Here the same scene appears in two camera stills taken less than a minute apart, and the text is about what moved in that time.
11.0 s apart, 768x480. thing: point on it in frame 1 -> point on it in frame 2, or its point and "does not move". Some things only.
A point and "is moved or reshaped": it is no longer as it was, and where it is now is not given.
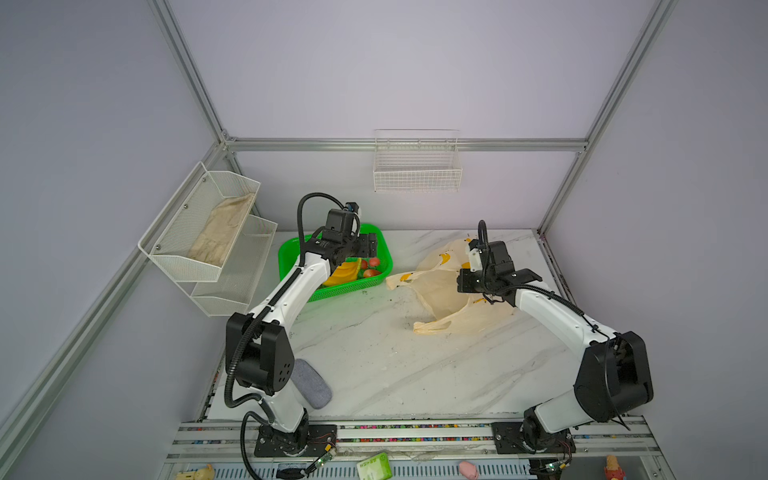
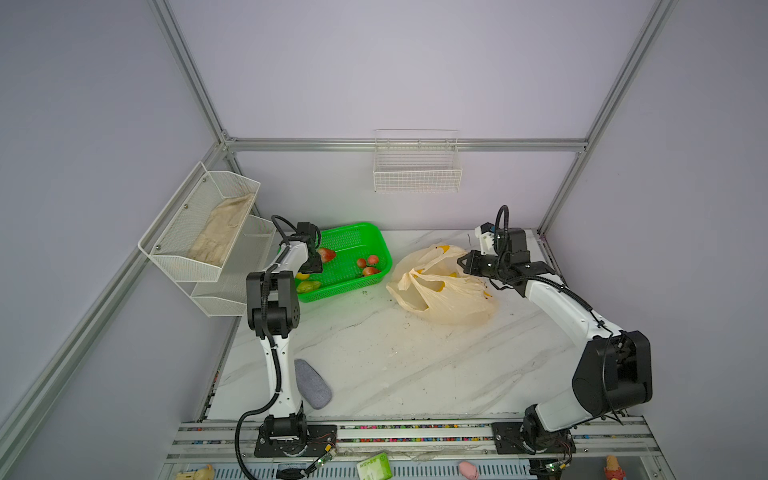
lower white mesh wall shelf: [233, 291] does not move
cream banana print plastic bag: [435, 280] is moved or reshaped
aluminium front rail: [617, 448] does not move
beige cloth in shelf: [220, 229] does not move
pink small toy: [469, 470] does not move
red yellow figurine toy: [612, 470] does not move
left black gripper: [365, 246] -> [312, 255]
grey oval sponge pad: [312, 386] does not move
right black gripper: [472, 281] -> [477, 264]
